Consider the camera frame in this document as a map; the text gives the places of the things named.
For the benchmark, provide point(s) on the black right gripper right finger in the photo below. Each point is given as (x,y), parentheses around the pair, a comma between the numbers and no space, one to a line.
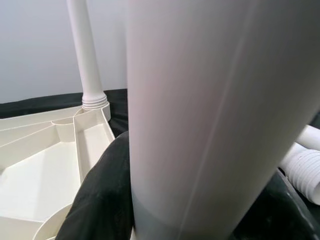
(282,215)

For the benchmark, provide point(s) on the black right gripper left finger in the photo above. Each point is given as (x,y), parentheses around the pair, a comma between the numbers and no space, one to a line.
(102,200)

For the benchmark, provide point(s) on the white plastic table top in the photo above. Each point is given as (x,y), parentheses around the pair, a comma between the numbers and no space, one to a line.
(37,170)

